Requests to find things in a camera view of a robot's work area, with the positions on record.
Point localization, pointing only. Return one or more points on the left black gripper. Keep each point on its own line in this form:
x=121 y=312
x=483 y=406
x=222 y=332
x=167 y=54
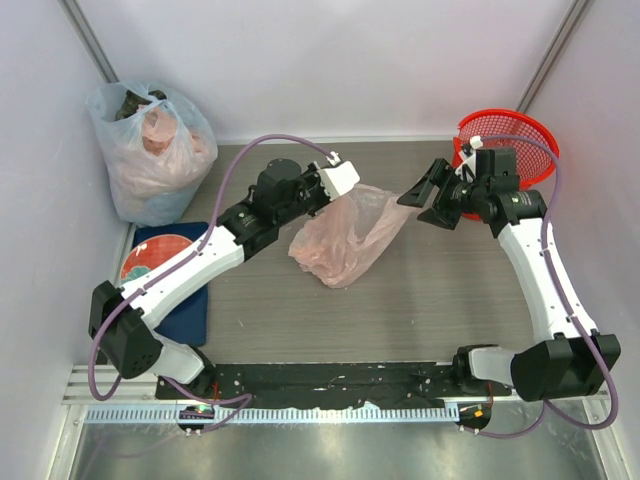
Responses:
x=313 y=176

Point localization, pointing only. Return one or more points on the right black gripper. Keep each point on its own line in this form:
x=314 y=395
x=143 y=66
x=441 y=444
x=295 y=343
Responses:
x=440 y=175

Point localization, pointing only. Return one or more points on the pink plastic trash bag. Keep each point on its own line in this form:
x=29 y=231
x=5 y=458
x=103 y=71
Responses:
x=341 y=244

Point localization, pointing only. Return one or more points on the red mesh trash bin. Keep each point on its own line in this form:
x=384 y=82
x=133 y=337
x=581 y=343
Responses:
x=516 y=151

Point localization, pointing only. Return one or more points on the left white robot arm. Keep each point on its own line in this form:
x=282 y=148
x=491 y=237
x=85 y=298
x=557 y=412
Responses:
x=124 y=320

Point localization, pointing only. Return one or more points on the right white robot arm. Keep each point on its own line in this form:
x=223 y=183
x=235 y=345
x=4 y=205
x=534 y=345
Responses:
x=569 y=356

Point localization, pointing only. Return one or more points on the blue bag of trash bags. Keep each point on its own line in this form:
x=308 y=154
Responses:
x=157 y=147

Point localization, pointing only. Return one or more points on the red and teal plate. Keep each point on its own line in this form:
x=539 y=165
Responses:
x=150 y=254

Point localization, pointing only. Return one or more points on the dark blue mat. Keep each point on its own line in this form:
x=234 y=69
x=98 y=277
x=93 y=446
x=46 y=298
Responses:
x=187 y=322

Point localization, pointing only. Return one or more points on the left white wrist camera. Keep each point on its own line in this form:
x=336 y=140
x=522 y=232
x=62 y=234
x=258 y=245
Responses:
x=338 y=178

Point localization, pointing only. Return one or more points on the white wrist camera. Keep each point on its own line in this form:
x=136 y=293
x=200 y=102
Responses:
x=338 y=178
x=470 y=155

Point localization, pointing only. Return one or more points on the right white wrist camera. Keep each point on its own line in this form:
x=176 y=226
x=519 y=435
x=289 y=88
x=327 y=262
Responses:
x=470 y=155

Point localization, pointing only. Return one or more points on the white slotted cable duct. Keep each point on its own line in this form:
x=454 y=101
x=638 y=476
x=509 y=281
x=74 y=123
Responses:
x=192 y=414

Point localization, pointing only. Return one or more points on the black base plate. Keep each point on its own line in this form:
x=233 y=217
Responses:
x=338 y=386

